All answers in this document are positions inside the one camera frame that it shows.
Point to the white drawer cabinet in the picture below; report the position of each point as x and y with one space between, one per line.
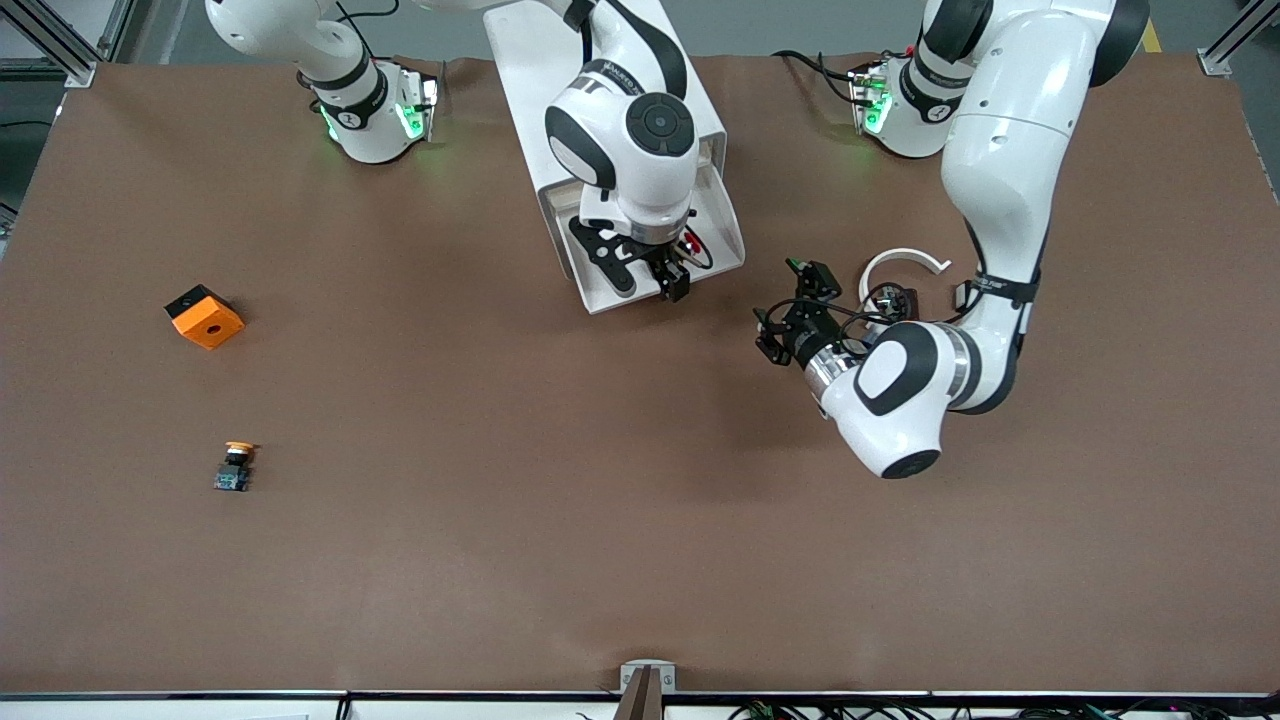
520 60

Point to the aluminium frame post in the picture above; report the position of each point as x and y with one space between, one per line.
1235 45
60 40

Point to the grey metal bracket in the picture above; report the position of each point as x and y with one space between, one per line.
648 675

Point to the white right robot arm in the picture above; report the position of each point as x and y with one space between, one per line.
640 150

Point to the white table edge rail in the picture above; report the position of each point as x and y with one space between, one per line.
200 706

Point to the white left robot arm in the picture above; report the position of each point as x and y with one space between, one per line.
1010 170

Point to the yellow push button blue block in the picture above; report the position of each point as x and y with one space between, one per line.
233 475

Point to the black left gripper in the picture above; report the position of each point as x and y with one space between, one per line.
803 331

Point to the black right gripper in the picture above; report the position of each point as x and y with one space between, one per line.
664 262

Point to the orange box with black side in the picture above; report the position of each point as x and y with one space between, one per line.
208 325

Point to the dark red push button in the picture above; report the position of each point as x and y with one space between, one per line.
900 300

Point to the beige cabinet drawer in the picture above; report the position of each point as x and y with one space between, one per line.
722 225

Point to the white semicircular clamp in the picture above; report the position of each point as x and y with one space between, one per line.
905 254

